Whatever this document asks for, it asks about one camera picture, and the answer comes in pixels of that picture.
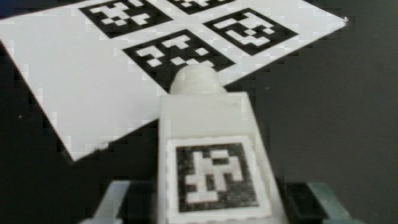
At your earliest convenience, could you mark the white leg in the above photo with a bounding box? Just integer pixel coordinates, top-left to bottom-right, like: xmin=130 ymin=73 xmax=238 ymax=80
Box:
xmin=157 ymin=65 xmax=288 ymax=224

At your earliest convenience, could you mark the white marker sheet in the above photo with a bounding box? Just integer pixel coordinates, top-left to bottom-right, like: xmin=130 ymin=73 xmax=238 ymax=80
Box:
xmin=0 ymin=0 xmax=349 ymax=159

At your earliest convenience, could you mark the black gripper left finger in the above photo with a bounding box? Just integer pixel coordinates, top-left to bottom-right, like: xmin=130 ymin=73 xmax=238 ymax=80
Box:
xmin=79 ymin=180 xmax=155 ymax=224

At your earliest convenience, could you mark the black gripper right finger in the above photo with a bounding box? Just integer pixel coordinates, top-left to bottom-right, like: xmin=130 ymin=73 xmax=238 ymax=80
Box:
xmin=279 ymin=182 xmax=366 ymax=224

